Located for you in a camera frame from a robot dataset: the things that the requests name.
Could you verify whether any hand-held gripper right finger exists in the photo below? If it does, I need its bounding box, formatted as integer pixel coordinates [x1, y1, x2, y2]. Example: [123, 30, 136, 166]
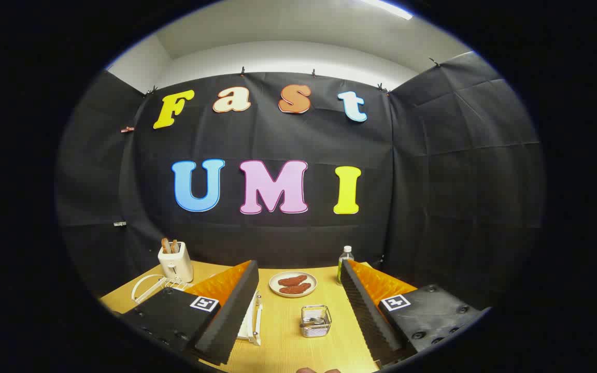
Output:
[340, 259, 491, 369]

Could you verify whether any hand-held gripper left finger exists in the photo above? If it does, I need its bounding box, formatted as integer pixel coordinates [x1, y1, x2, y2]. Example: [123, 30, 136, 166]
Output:
[121, 260, 260, 366]

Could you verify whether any white wire dish rack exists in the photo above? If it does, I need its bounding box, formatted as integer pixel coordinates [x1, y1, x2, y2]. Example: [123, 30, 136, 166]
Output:
[132, 275, 264, 347]

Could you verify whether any silver wire basket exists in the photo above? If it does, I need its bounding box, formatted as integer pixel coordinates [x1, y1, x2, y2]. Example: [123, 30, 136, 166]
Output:
[300, 305, 332, 338]

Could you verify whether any white oval plate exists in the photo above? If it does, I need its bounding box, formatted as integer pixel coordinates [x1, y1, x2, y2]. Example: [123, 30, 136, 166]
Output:
[269, 271, 318, 298]

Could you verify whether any green label drink bottle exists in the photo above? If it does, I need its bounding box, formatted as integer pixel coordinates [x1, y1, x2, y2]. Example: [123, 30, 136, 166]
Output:
[337, 246, 355, 285]

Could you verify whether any white toaster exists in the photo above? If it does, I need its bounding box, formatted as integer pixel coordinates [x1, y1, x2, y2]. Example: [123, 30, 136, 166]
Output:
[158, 241, 194, 283]

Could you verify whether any black backdrop cloth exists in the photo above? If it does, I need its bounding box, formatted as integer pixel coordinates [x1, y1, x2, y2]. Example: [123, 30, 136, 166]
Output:
[55, 51, 545, 311]

